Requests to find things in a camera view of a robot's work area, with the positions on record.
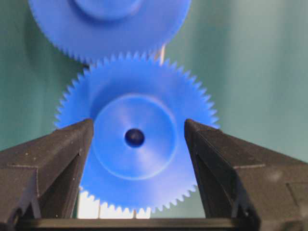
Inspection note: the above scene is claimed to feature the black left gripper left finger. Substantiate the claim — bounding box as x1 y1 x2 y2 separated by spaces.
0 119 93 231

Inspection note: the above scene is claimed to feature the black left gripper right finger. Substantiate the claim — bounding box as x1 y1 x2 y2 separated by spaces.
184 119 308 231

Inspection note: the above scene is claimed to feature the small blue plastic gear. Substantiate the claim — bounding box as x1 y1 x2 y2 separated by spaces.
55 53 218 212

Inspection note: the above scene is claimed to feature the large blue plastic gear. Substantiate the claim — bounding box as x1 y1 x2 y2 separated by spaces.
28 0 191 64

